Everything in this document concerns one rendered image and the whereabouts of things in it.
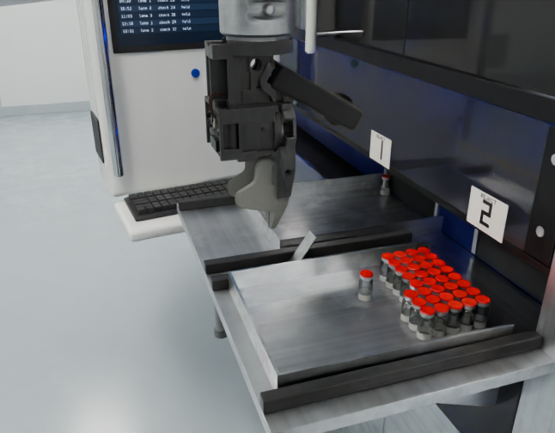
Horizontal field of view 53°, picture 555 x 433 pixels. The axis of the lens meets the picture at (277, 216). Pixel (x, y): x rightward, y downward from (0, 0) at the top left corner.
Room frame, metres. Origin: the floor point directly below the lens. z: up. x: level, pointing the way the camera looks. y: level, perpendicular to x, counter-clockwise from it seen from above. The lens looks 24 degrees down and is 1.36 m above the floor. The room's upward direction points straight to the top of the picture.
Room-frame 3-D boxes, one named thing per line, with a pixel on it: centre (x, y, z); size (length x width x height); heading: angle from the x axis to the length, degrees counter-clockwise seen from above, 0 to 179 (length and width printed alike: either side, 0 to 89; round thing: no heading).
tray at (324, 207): (1.06, -0.13, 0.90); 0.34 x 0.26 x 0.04; 108
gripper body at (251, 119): (0.58, 0.03, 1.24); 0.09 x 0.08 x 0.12; 108
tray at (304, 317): (0.70, -0.12, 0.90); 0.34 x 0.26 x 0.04; 108
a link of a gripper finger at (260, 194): (0.56, 0.02, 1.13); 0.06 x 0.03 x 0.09; 108
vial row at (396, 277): (0.72, -0.21, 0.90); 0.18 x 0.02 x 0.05; 18
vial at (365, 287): (0.74, -0.14, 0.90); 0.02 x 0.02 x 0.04
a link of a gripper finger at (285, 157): (0.56, 0.00, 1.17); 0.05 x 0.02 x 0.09; 18
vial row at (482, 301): (0.74, -0.27, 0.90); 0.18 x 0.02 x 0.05; 18
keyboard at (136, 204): (1.34, 0.19, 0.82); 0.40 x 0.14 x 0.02; 116
